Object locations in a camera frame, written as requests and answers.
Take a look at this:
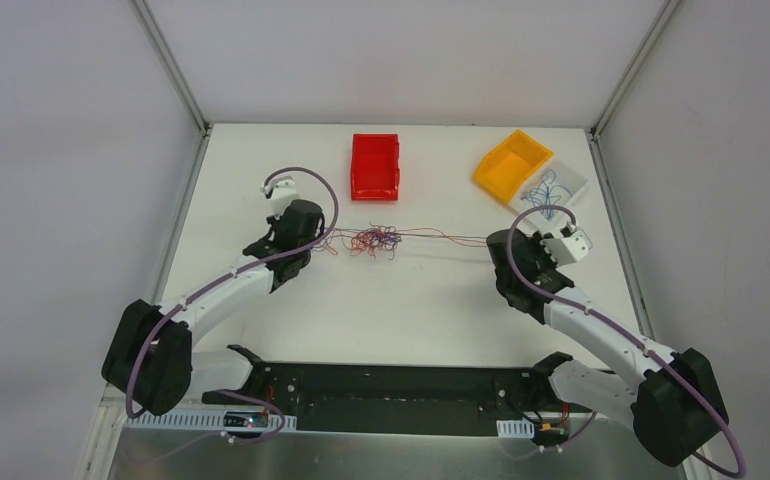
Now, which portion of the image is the orange purple wire bundle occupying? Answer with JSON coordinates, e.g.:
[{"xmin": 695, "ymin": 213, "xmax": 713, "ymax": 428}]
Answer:
[{"xmin": 312, "ymin": 222, "xmax": 492, "ymax": 261}]

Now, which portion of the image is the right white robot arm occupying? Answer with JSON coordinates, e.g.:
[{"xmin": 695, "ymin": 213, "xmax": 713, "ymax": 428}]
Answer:
[{"xmin": 486, "ymin": 226, "xmax": 729, "ymax": 466}]

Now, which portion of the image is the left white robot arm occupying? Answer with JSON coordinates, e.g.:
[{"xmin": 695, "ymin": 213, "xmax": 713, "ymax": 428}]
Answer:
[{"xmin": 101, "ymin": 199, "xmax": 325, "ymax": 416}]

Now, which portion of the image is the clear white plastic bin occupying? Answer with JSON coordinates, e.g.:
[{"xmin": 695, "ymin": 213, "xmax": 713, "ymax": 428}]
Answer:
[{"xmin": 508, "ymin": 158, "xmax": 589, "ymax": 231}]

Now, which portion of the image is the yellow plastic bin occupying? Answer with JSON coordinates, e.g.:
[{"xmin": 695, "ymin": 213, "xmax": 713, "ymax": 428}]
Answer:
[{"xmin": 472, "ymin": 130, "xmax": 554, "ymax": 204}]

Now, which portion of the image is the red plastic bin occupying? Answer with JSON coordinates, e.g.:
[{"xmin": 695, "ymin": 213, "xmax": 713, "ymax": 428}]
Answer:
[{"xmin": 350, "ymin": 133, "xmax": 400, "ymax": 202}]

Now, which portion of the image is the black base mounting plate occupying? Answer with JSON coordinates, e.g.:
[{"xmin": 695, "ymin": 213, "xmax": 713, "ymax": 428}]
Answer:
[{"xmin": 238, "ymin": 362, "xmax": 562, "ymax": 437}]

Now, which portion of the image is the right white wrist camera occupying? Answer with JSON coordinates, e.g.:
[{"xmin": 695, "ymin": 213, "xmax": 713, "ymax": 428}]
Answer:
[{"xmin": 540, "ymin": 227, "xmax": 593, "ymax": 267}]

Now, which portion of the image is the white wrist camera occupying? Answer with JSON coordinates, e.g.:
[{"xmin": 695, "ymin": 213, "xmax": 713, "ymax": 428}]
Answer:
[
  {"xmin": 540, "ymin": 227, "xmax": 593, "ymax": 267},
  {"xmin": 261, "ymin": 175, "xmax": 300, "ymax": 219}
]

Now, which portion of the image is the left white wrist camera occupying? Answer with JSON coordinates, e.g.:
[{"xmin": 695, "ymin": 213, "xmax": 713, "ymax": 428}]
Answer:
[{"xmin": 261, "ymin": 175, "xmax": 300, "ymax": 219}]

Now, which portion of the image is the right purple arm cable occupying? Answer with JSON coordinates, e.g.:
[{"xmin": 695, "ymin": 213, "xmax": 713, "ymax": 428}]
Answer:
[{"xmin": 505, "ymin": 203, "xmax": 748, "ymax": 480}]

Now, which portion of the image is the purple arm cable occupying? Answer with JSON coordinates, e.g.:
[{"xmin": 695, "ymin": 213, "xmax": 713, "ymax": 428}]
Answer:
[
  {"xmin": 123, "ymin": 166, "xmax": 340, "ymax": 421},
  {"xmin": 505, "ymin": 203, "xmax": 748, "ymax": 480}
]

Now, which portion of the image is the right white cable duct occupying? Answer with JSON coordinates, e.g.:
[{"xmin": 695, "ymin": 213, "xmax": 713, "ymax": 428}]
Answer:
[{"xmin": 496, "ymin": 419, "xmax": 535, "ymax": 439}]

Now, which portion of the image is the white cable duct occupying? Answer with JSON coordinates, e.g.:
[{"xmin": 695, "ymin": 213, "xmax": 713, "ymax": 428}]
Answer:
[
  {"xmin": 125, "ymin": 407, "xmax": 297, "ymax": 433},
  {"xmin": 496, "ymin": 419, "xmax": 535, "ymax": 439}
]

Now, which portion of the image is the left white cable duct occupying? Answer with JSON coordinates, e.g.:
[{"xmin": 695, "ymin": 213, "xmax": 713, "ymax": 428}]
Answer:
[{"xmin": 125, "ymin": 407, "xmax": 297, "ymax": 433}]

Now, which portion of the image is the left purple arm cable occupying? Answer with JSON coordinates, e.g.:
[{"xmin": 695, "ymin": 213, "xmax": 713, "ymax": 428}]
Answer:
[{"xmin": 123, "ymin": 166, "xmax": 340, "ymax": 421}]

